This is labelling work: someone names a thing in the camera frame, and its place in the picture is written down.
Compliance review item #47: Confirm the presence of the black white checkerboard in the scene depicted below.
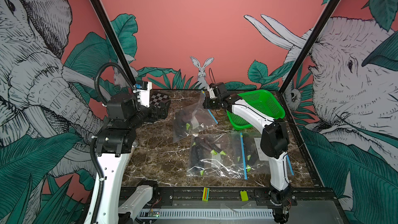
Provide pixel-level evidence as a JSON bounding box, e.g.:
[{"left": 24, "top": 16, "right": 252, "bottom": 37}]
[{"left": 150, "top": 92, "right": 170, "bottom": 105}]

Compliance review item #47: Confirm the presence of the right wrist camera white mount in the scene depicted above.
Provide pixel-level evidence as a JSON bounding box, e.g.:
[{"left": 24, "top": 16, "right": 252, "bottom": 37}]
[{"left": 207, "top": 86, "right": 216, "bottom": 99}]

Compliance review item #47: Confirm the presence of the green small block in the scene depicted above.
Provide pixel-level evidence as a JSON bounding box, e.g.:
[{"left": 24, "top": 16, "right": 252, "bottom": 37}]
[{"left": 240, "top": 190, "right": 249, "bottom": 202}]

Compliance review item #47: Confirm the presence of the eggplant with green stem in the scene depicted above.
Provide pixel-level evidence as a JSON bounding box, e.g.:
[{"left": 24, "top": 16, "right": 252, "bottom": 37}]
[{"left": 173, "top": 110, "right": 192, "bottom": 132}]

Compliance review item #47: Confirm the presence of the green plastic basket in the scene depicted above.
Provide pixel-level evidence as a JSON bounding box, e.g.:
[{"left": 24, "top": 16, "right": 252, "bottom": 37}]
[{"left": 227, "top": 89, "right": 286, "bottom": 130}]

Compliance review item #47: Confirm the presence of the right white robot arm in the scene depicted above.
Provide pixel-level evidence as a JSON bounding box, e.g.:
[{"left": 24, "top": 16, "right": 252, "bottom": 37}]
[{"left": 203, "top": 83, "right": 290, "bottom": 201}]

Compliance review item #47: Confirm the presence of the black frame post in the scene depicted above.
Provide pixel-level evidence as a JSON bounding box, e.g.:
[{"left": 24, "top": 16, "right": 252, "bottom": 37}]
[
  {"left": 278, "top": 0, "right": 341, "bottom": 94},
  {"left": 90, "top": 0, "right": 136, "bottom": 84}
]

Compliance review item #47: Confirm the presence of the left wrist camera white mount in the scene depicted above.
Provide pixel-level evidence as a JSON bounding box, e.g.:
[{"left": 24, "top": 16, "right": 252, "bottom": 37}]
[{"left": 135, "top": 80, "right": 152, "bottom": 107}]

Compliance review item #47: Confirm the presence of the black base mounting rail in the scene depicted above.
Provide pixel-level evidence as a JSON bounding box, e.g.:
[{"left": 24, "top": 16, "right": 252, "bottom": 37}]
[{"left": 119, "top": 186, "right": 299, "bottom": 207}]

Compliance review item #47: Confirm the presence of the left black frame post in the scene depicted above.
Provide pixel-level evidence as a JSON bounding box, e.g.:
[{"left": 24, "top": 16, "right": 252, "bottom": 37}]
[{"left": 90, "top": 0, "right": 136, "bottom": 84}]

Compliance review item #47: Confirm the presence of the clear zip bag blue zipper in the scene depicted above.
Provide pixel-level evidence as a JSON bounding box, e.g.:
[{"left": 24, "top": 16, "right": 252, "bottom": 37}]
[{"left": 239, "top": 130, "right": 295, "bottom": 181}]

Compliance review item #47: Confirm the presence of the white perforated rail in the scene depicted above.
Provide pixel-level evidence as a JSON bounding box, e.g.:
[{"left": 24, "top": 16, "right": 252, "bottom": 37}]
[{"left": 137, "top": 208, "right": 274, "bottom": 220}]

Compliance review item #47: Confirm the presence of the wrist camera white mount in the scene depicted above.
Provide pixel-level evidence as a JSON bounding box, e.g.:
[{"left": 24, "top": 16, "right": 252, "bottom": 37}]
[
  {"left": 207, "top": 86, "right": 216, "bottom": 99},
  {"left": 135, "top": 80, "right": 152, "bottom": 107}
]

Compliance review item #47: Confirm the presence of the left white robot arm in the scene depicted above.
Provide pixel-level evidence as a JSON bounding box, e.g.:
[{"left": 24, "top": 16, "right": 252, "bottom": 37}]
[{"left": 84, "top": 90, "right": 171, "bottom": 224}]

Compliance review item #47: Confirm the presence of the right black frame post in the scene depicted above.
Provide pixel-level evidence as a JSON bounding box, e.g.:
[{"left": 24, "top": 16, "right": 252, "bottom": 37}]
[{"left": 278, "top": 0, "right": 341, "bottom": 94}]

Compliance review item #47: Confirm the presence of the striped colour block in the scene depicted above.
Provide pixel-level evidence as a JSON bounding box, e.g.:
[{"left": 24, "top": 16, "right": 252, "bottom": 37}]
[{"left": 202, "top": 187, "right": 210, "bottom": 202}]

